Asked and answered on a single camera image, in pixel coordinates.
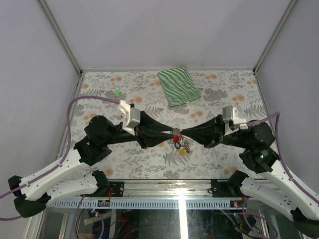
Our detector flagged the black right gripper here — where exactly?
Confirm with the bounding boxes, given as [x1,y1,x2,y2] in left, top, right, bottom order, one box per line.
[180,113,251,148]

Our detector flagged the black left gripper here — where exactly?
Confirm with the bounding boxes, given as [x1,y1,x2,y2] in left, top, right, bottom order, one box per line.
[105,112,175,149]

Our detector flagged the large metal keyring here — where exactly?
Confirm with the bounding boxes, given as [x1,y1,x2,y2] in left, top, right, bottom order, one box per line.
[170,128,190,155]

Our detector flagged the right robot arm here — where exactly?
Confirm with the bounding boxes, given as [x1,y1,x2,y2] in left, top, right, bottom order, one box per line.
[181,114,319,239]

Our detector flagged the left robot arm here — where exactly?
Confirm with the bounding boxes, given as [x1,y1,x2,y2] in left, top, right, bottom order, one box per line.
[8,111,173,218]

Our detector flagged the floral tablecloth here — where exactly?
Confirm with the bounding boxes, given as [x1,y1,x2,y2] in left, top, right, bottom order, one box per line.
[71,70,267,179]

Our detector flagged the green white striped cloth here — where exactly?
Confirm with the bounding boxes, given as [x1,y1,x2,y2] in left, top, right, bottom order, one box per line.
[158,67,201,107]

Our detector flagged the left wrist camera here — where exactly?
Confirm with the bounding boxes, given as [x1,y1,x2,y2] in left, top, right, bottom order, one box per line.
[118,100,141,135]

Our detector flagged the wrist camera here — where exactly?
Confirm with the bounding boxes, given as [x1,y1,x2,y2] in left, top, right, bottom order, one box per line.
[222,106,248,135]
[118,100,141,135]

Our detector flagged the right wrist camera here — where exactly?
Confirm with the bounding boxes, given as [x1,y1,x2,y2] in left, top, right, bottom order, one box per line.
[222,106,248,135]

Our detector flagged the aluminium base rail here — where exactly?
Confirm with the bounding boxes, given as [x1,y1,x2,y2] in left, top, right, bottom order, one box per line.
[37,178,285,200]

